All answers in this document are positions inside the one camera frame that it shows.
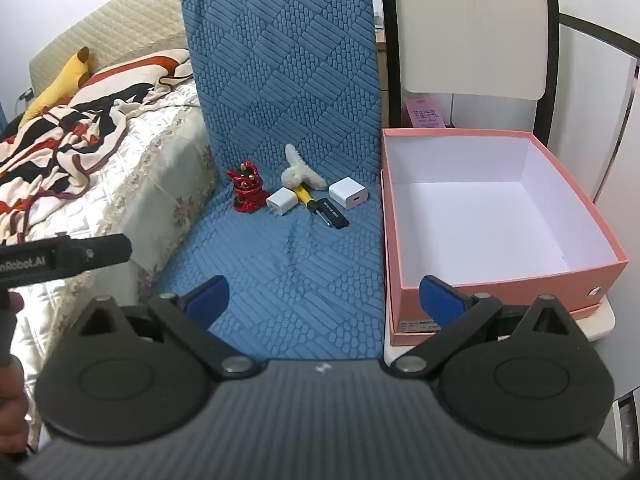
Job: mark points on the red lion figurine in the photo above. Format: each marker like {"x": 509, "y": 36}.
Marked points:
{"x": 246, "y": 190}

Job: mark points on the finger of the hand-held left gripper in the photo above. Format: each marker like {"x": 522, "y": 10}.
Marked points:
{"x": 100, "y": 251}

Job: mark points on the beige quilted headboard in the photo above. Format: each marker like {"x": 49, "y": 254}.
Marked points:
{"x": 125, "y": 25}

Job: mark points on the person's left hand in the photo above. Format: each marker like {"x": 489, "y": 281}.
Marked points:
{"x": 11, "y": 400}

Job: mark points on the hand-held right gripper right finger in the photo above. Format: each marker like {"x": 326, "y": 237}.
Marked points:
{"x": 437, "y": 297}

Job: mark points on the black rectangular device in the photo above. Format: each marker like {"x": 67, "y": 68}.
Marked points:
{"x": 332, "y": 213}

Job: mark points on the white panel black frame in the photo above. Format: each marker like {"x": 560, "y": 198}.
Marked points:
{"x": 470, "y": 25}

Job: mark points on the floral bedspread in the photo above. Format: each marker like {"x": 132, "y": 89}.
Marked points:
{"x": 165, "y": 185}

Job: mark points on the pink paper tag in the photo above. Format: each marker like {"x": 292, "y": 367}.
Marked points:
{"x": 425, "y": 112}

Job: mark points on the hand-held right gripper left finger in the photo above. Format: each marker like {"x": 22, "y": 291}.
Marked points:
{"x": 210, "y": 296}

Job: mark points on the pink cardboard box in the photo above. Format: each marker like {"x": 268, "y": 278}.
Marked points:
{"x": 480, "y": 210}

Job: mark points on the blue textured cover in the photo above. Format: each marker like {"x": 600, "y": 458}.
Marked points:
{"x": 280, "y": 85}

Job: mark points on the yellow plush toy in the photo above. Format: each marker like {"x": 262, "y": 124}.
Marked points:
{"x": 55, "y": 90}

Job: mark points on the dark wall socket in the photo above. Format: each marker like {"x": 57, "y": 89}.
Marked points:
{"x": 26, "y": 94}

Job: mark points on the white curved panel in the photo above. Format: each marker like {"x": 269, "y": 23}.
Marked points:
{"x": 600, "y": 110}

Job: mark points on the white charger plug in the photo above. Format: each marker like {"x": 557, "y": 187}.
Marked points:
{"x": 348, "y": 192}
{"x": 281, "y": 202}

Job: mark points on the printed blanket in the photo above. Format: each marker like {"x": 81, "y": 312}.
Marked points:
{"x": 75, "y": 135}

